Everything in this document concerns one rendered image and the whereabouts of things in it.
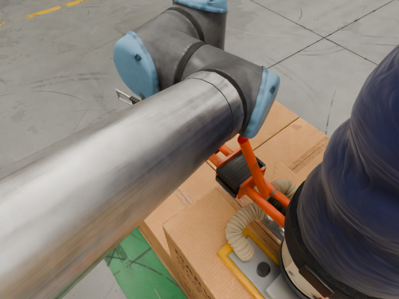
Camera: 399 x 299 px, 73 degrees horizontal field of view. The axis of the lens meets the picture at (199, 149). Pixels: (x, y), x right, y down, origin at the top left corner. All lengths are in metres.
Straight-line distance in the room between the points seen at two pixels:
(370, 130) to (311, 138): 1.25
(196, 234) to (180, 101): 0.52
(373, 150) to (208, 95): 0.16
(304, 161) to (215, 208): 0.76
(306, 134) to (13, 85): 2.58
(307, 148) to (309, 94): 1.25
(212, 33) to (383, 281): 0.41
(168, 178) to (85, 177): 0.06
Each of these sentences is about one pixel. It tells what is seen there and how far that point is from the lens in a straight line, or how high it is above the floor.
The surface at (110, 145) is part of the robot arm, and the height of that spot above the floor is 1.49.
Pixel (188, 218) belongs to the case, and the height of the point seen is 0.94.
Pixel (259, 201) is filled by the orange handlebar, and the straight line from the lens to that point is 0.62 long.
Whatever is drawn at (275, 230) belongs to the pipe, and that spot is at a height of 1.02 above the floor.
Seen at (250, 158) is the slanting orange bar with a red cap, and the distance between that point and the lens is 0.58.
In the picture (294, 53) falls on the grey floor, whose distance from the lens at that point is 3.15.
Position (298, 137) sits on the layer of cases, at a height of 0.54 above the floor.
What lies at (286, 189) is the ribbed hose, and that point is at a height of 1.02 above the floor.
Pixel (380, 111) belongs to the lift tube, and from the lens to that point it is 0.28.
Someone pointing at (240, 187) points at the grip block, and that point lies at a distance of 0.61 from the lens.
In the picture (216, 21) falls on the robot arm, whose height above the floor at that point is 1.41.
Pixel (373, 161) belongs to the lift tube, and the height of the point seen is 1.43.
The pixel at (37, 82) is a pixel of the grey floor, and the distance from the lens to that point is 3.02.
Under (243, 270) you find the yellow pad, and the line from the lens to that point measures 0.68.
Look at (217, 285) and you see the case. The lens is 0.70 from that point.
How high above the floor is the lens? 1.63
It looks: 52 degrees down
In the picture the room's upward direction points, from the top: straight up
